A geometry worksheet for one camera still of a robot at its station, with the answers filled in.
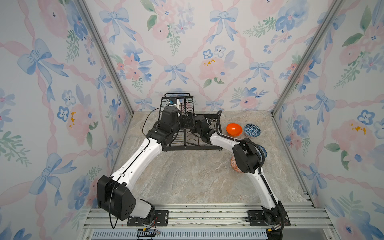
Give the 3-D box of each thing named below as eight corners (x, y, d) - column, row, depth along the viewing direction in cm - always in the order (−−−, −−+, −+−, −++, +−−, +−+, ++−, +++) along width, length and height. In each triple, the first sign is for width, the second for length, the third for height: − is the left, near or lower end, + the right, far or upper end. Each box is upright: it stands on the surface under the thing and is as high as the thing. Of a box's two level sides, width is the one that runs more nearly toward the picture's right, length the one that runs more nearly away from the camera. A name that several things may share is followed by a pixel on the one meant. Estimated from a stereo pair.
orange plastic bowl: (226, 136, 108) (227, 132, 104) (225, 127, 113) (226, 123, 110) (241, 136, 108) (243, 132, 104) (239, 127, 114) (241, 123, 110)
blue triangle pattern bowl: (245, 139, 106) (247, 135, 103) (242, 127, 113) (244, 123, 110) (260, 139, 106) (262, 135, 103) (256, 127, 113) (258, 123, 110)
